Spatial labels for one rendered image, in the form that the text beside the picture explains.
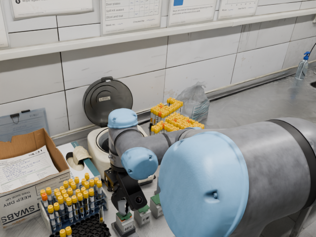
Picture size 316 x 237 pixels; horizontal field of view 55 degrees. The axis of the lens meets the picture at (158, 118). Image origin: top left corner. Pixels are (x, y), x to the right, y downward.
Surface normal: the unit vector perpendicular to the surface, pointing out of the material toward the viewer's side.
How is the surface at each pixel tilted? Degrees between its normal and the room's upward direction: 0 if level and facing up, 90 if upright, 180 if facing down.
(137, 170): 90
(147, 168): 90
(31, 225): 0
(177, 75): 90
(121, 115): 0
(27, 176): 2
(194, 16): 93
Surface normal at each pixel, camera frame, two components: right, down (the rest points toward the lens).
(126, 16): 0.55, 0.53
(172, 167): -0.90, 0.06
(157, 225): 0.06, -0.85
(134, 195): 0.35, -0.49
